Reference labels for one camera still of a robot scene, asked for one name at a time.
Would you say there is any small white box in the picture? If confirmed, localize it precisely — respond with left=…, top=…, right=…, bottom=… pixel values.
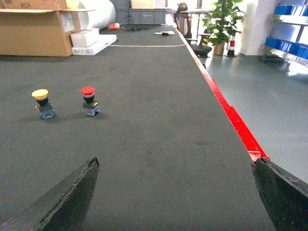
left=71, top=28, right=100, bottom=48

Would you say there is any green potted plant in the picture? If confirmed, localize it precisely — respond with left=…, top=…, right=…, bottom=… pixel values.
left=206, top=0, right=244, bottom=55

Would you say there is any stainless steel flow rack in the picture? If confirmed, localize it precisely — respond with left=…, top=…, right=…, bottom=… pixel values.
left=261, top=0, right=308, bottom=67

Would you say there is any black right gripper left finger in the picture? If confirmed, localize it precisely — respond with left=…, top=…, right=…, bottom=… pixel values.
left=0, top=157, right=99, bottom=231

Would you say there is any large brown cardboard box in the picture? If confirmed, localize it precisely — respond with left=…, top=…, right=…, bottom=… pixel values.
left=0, top=0, right=92, bottom=57

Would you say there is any red mushroom push button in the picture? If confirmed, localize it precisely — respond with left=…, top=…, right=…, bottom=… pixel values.
left=80, top=87, right=100, bottom=117

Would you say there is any white foam roll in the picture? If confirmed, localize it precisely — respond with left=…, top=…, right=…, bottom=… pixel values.
left=78, top=0, right=116, bottom=30

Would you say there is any white flat carton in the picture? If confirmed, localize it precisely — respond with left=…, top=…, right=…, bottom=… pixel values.
left=72, top=35, right=117, bottom=56

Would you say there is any black office chair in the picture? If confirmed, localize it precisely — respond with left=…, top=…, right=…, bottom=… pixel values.
left=174, top=3, right=212, bottom=58

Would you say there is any yellow mushroom push button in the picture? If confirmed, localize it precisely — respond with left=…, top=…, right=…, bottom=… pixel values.
left=31, top=89, right=55, bottom=119

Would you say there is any striped traffic cone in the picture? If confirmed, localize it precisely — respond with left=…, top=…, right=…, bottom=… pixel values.
left=225, top=34, right=237, bottom=58

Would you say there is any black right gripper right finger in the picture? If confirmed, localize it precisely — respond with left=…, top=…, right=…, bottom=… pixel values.
left=252, top=157, right=308, bottom=231

